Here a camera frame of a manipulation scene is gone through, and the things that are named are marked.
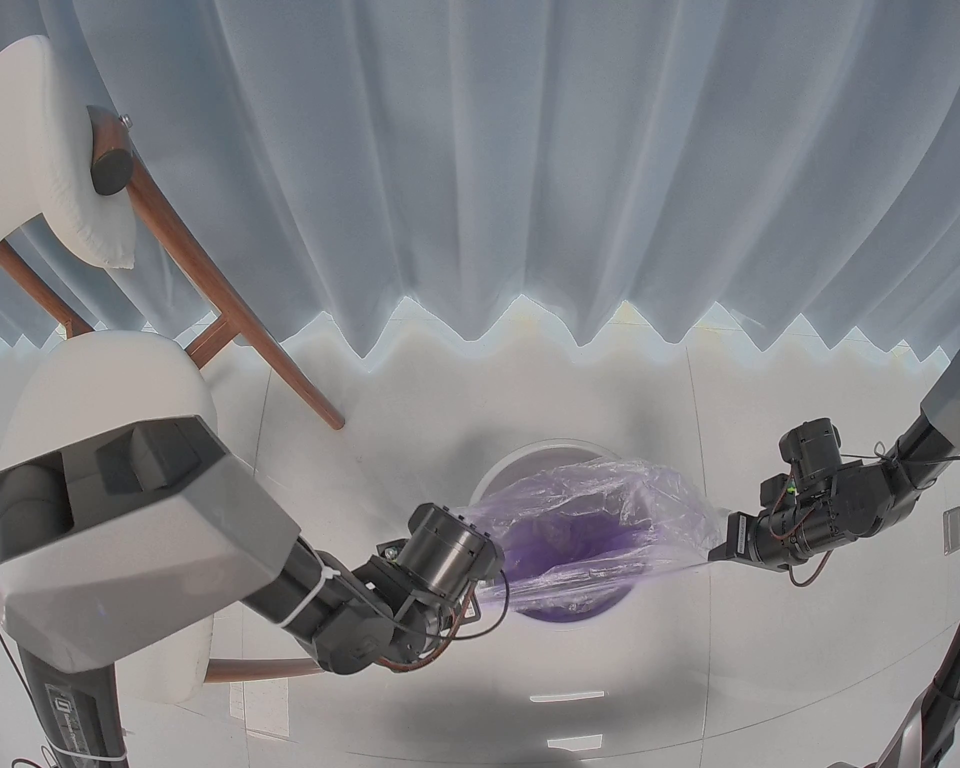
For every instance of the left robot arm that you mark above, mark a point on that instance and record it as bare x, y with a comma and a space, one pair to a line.
150, 540

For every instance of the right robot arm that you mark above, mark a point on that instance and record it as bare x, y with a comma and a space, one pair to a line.
862, 502

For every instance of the white trash bin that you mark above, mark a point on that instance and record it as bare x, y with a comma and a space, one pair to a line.
540, 450

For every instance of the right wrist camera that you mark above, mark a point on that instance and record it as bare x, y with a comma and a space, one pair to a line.
776, 491

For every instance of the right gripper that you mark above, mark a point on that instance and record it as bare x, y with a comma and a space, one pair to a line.
772, 540

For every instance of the white cushioned wooden chair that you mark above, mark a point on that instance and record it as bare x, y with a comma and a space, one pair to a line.
105, 390

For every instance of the purple plastic bag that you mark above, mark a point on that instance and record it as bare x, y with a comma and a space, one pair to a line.
600, 502

